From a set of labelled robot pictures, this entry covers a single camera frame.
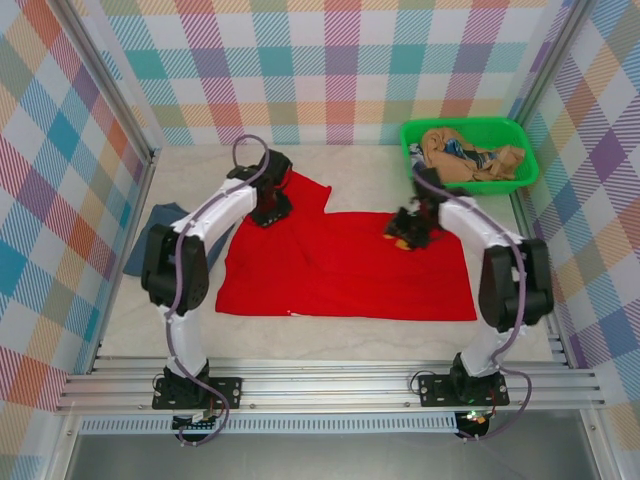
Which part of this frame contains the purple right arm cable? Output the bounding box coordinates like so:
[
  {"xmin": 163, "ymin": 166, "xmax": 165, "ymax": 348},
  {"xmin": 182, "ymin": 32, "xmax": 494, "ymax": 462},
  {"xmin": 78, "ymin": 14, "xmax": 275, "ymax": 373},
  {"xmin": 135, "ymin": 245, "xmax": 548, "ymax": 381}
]
[{"xmin": 410, "ymin": 169, "xmax": 532, "ymax": 444}]

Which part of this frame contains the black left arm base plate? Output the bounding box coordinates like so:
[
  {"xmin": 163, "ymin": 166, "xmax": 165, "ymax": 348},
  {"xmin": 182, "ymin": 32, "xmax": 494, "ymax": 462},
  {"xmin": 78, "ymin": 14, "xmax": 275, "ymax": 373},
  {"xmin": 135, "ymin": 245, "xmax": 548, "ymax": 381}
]
[{"xmin": 151, "ymin": 375, "xmax": 244, "ymax": 411}]

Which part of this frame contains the black controller board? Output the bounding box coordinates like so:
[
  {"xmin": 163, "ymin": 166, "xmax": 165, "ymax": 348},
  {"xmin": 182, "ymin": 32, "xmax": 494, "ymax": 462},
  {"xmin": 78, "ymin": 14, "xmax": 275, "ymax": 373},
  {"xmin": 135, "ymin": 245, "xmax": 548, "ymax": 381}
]
[
  {"xmin": 457, "ymin": 409, "xmax": 495, "ymax": 439},
  {"xmin": 172, "ymin": 409, "xmax": 225, "ymax": 434}
]

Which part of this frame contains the aluminium side rail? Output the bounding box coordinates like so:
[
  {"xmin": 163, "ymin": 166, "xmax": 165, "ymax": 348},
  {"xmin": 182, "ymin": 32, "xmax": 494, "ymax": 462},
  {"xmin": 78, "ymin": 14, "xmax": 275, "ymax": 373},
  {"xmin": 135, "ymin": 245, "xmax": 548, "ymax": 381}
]
[{"xmin": 499, "ymin": 144, "xmax": 576, "ymax": 369}]

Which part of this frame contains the aluminium rail frame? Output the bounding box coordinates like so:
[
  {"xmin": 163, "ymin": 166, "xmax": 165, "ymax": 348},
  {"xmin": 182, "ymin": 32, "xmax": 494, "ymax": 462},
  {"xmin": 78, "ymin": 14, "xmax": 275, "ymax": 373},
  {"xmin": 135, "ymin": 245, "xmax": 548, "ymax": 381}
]
[{"xmin": 54, "ymin": 354, "xmax": 606, "ymax": 414}]

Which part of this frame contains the red t-shirt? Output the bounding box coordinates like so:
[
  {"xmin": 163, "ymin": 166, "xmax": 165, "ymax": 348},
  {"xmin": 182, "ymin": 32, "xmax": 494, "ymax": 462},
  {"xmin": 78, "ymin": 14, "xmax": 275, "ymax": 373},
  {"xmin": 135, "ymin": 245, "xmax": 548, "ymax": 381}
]
[{"xmin": 214, "ymin": 169, "xmax": 479, "ymax": 322}]

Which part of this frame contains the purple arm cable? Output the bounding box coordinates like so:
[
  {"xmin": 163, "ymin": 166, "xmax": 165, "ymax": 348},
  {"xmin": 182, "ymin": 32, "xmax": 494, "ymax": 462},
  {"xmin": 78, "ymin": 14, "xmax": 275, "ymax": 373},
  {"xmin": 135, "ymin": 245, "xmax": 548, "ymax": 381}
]
[
  {"xmin": 410, "ymin": 169, "xmax": 532, "ymax": 444},
  {"xmin": 164, "ymin": 133, "xmax": 274, "ymax": 447}
]

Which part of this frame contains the blue patterned t-shirt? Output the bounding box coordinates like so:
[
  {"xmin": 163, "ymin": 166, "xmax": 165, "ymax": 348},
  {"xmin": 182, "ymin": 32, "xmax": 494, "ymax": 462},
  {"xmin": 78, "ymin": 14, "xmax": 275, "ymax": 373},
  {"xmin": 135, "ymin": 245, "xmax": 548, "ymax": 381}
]
[{"xmin": 444, "ymin": 138, "xmax": 501, "ymax": 169}]

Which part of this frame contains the tan t-shirt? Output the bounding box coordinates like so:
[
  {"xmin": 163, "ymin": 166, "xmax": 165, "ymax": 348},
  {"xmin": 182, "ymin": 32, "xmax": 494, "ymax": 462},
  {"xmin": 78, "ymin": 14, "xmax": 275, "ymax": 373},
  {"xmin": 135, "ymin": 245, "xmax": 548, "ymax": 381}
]
[{"xmin": 418, "ymin": 127, "xmax": 527, "ymax": 185}]

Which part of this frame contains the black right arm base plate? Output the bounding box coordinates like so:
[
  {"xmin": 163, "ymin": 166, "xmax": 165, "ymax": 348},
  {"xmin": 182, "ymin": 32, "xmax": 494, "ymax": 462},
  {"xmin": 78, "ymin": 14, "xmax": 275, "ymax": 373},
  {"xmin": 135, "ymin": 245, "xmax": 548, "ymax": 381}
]
[{"xmin": 417, "ymin": 372, "xmax": 510, "ymax": 409}]

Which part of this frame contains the green plastic basket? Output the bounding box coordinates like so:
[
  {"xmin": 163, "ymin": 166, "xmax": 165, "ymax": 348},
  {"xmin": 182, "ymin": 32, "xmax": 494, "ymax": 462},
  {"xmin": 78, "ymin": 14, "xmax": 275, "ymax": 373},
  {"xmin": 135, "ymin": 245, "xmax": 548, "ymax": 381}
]
[{"xmin": 399, "ymin": 116, "xmax": 540, "ymax": 197}]

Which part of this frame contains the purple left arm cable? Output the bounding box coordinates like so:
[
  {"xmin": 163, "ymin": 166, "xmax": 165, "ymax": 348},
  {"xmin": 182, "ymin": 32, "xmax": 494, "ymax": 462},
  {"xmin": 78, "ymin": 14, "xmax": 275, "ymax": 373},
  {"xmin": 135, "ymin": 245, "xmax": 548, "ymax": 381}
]
[{"xmin": 164, "ymin": 133, "xmax": 274, "ymax": 447}]

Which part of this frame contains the slotted grey cable duct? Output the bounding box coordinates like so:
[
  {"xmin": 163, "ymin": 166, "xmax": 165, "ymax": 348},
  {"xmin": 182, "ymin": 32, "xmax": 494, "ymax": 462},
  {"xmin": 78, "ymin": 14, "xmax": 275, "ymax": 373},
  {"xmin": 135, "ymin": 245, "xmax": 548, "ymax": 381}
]
[{"xmin": 79, "ymin": 417, "xmax": 459, "ymax": 435}]

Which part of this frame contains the aluminium corner post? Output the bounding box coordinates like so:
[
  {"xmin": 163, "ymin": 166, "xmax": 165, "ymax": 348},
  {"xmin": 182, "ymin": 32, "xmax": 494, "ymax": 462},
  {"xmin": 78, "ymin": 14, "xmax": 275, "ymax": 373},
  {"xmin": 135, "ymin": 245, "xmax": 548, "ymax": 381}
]
[
  {"xmin": 52, "ymin": 0, "xmax": 161, "ymax": 166},
  {"xmin": 494, "ymin": 0, "xmax": 601, "ymax": 156}
]

